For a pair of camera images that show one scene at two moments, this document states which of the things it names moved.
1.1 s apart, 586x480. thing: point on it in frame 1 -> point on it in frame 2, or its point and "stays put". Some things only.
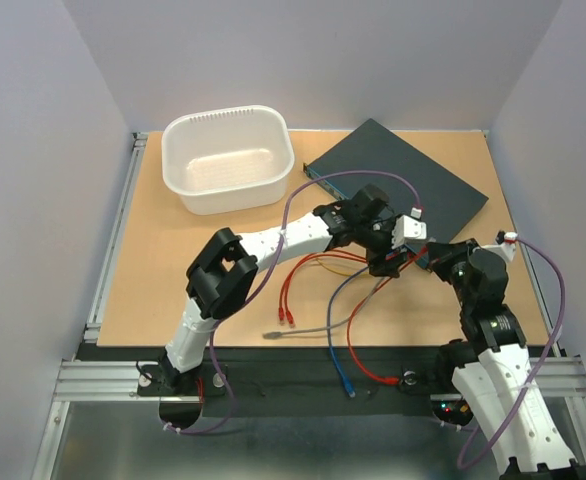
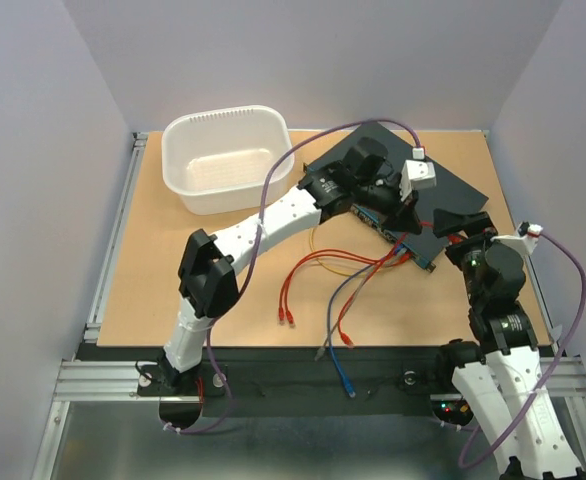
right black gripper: x=441 y=253 -> x=447 y=222
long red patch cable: x=388 y=380 -> x=347 y=337
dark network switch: x=447 y=202 stays put
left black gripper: x=377 y=262 -> x=401 y=215
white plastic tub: x=227 y=160 stays put
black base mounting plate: x=293 y=380 stays put
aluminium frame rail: x=81 y=380 stays put
